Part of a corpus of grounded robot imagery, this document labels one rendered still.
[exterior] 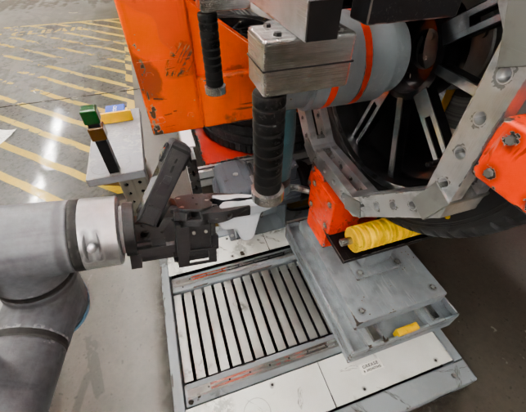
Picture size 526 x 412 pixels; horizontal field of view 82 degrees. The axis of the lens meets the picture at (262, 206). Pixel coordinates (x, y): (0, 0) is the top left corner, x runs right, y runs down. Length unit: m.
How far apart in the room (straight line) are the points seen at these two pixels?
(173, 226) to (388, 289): 0.73
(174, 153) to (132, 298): 0.93
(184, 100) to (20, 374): 0.75
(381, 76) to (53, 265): 0.51
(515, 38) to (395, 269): 0.78
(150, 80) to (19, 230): 0.62
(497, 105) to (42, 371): 0.56
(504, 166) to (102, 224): 0.43
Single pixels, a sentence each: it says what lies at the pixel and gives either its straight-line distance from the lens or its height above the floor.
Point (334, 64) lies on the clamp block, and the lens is 0.32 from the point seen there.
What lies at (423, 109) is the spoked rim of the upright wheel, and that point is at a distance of 0.60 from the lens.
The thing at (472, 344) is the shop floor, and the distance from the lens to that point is 1.30.
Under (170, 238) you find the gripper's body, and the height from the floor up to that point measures 0.71.
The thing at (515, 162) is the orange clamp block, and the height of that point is 0.85.
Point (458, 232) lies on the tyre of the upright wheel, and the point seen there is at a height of 0.66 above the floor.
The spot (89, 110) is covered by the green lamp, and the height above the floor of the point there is 0.66.
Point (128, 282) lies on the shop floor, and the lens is 1.30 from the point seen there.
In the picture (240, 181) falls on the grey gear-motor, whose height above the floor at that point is 0.40.
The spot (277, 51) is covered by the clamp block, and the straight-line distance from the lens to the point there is 0.29.
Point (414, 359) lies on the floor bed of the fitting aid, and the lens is 1.10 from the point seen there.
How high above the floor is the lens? 1.03
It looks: 45 degrees down
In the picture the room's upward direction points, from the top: straight up
